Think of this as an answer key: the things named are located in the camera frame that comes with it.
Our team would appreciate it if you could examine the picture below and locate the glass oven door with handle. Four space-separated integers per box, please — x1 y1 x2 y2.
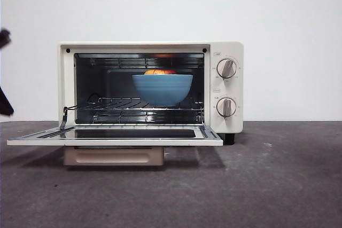
7 106 224 167

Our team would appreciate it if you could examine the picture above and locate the red yellow apple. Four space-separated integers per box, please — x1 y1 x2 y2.
144 69 177 76

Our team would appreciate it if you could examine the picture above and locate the blue ribbed bowl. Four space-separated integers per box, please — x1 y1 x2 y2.
132 74 193 107

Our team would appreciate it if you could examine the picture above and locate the beige oven knob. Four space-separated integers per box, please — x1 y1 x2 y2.
216 97 237 118
216 59 238 79

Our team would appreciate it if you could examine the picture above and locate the cream toaster oven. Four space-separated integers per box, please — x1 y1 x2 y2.
58 41 244 146

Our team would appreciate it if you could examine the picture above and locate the metal wire oven rack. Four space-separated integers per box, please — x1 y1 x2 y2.
64 97 205 112

